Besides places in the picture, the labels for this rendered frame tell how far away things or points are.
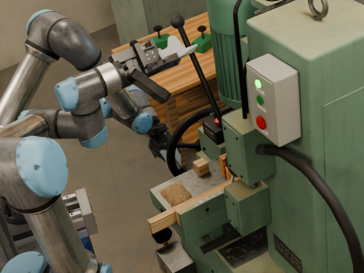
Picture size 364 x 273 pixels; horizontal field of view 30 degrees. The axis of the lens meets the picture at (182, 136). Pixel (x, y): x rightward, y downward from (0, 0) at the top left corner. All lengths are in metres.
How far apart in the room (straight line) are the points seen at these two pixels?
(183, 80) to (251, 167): 1.66
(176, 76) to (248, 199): 1.63
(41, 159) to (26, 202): 0.10
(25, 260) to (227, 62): 0.68
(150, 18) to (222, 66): 2.32
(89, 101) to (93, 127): 0.08
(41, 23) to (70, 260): 0.87
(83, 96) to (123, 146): 2.11
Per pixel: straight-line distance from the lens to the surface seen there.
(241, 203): 1.65
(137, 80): 1.67
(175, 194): 1.94
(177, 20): 1.68
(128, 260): 3.08
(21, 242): 2.21
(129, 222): 3.25
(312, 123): 1.38
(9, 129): 1.57
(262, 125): 1.40
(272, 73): 1.34
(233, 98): 1.73
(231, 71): 1.68
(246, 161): 1.53
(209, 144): 2.07
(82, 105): 1.64
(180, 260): 2.17
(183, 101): 3.66
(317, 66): 1.32
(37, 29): 2.14
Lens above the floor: 2.19
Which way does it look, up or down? 36 degrees down
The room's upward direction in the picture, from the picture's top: 10 degrees counter-clockwise
